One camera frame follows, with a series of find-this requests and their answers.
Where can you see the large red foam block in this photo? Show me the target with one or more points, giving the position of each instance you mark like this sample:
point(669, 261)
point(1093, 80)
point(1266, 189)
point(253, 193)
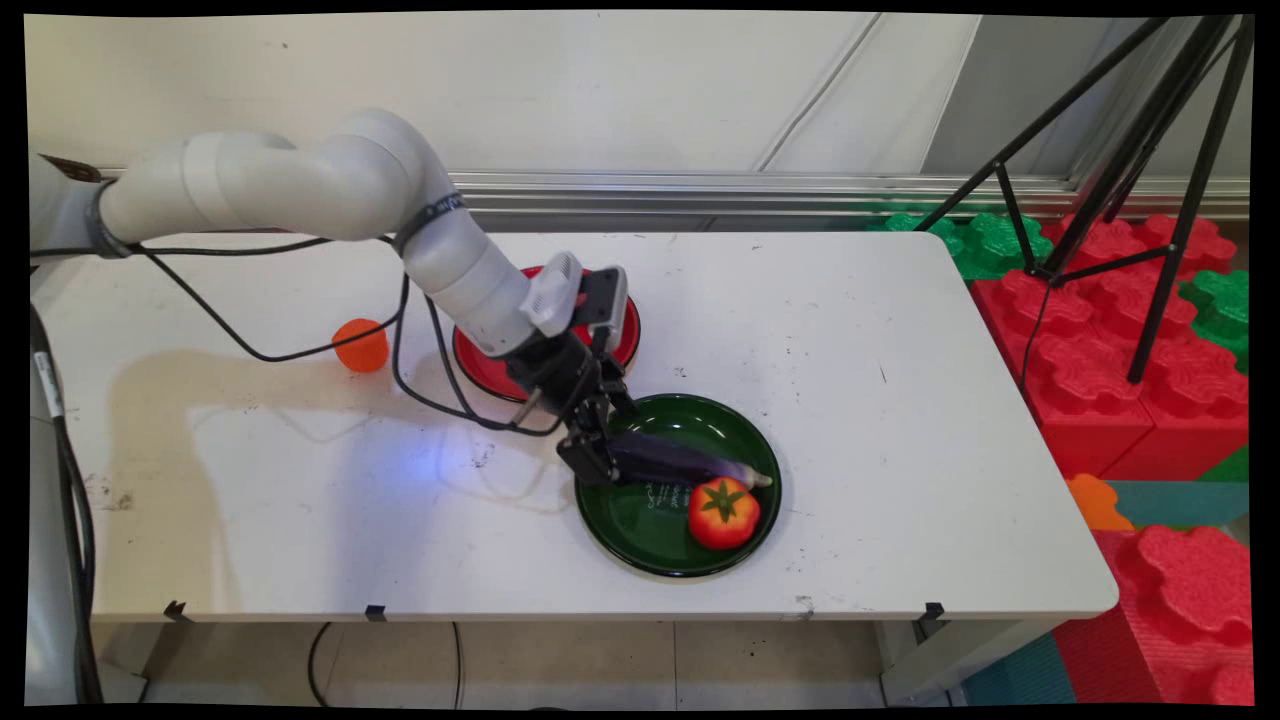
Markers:
point(1180, 610)

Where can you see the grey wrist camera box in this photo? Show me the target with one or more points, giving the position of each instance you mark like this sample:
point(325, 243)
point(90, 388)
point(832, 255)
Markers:
point(603, 300)

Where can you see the green foam block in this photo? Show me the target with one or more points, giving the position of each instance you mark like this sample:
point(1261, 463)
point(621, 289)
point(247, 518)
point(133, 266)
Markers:
point(1222, 310)
point(985, 245)

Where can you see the white vented wrist mount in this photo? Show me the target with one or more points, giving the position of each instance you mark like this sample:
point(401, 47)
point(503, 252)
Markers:
point(553, 292)

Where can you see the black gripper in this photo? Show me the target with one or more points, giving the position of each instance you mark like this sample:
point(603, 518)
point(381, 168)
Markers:
point(560, 375)

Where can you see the purple toy eggplant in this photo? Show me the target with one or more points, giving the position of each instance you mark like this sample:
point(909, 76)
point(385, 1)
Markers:
point(680, 462)

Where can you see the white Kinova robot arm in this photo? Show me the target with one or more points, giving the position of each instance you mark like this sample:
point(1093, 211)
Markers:
point(330, 185)

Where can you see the red toy tomato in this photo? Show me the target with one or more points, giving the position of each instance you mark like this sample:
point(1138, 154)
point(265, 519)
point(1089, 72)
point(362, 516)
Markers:
point(724, 515)

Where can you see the teal foam mat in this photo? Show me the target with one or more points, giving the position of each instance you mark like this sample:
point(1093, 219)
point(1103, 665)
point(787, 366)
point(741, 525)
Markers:
point(1190, 503)

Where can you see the white table leg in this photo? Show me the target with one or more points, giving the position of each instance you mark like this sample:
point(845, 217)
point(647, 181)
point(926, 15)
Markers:
point(960, 660)

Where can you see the black tripod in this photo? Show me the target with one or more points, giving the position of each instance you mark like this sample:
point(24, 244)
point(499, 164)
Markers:
point(1190, 200)

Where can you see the red plate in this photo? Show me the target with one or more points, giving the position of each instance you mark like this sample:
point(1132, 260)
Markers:
point(480, 370)

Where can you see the orange foam block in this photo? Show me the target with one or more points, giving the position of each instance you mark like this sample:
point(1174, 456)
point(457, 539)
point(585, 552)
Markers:
point(1095, 505)

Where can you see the silver metal wall rail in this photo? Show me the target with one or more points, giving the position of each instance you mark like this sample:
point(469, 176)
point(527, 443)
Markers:
point(750, 190)

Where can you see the green plate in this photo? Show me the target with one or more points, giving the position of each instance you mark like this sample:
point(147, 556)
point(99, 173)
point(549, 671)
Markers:
point(640, 525)

